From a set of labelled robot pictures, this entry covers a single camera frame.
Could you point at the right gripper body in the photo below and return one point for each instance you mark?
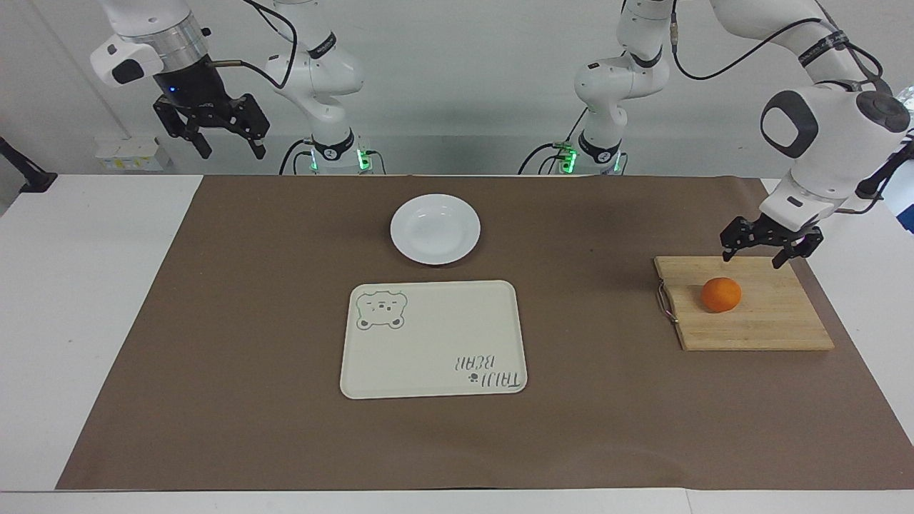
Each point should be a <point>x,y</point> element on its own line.
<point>191,86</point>

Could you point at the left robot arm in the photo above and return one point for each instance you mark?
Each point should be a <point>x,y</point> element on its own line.
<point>832,135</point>

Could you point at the orange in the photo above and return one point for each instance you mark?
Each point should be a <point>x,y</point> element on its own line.
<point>721,295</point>

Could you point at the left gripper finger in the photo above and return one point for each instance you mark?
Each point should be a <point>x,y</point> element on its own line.
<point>803,246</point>
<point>741,232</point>

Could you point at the small white box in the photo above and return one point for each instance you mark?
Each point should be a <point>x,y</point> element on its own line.
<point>132,155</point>

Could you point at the cream tray with bear print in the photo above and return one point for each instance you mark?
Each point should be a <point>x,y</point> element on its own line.
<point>435,343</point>

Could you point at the black stand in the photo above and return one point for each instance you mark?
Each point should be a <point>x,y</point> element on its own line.
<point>32,178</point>

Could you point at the white round plate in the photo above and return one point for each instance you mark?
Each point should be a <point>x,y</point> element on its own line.
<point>435,229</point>

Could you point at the wooden cutting board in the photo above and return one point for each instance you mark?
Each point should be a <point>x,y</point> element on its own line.
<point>771,318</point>

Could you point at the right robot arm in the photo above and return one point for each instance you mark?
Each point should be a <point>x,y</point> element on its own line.
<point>325,68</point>

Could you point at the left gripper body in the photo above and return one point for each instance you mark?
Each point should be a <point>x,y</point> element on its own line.
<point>782,230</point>

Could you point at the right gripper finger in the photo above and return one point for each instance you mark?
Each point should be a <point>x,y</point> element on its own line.
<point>250,118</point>
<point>178,123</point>

